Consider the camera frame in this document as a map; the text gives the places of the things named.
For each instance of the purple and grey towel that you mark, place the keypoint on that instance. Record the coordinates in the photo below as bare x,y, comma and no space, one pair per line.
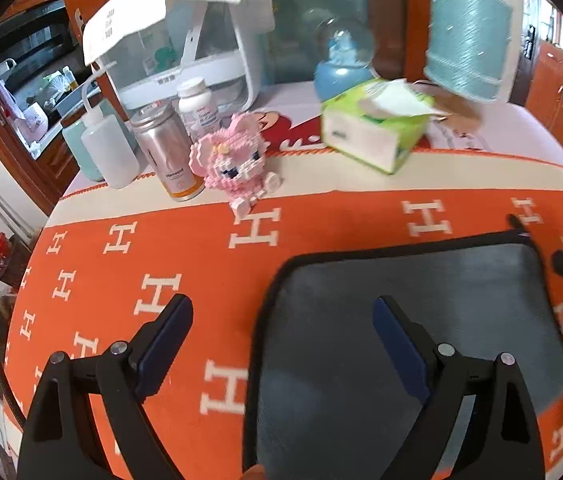
401,362

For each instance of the orange H-pattern tablecloth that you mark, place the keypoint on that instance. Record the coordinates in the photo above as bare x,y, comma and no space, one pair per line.
109,260

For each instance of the wooden lamp base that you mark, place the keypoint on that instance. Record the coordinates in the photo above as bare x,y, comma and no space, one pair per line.
457,112

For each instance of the green tissue box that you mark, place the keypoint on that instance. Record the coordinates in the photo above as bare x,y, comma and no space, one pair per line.
378,122

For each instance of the light blue lamp shade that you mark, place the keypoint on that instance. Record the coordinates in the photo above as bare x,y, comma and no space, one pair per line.
467,48

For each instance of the white squeeze bottle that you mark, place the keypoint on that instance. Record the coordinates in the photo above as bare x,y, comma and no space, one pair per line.
105,141

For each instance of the teal cup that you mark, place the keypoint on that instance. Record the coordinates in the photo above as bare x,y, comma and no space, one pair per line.
73,128

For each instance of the silver and orange can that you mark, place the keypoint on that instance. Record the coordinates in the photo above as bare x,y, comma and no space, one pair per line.
161,135

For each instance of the pink block toy figure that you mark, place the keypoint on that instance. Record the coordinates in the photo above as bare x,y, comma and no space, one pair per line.
233,160

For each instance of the blue snow globe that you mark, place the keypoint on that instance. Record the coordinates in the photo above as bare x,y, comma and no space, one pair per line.
346,49

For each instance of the white pill bottle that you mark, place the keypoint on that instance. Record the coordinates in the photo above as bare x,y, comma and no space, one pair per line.
197,108

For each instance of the white dish rack cabinet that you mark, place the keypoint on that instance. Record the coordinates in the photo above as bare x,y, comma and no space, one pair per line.
220,42

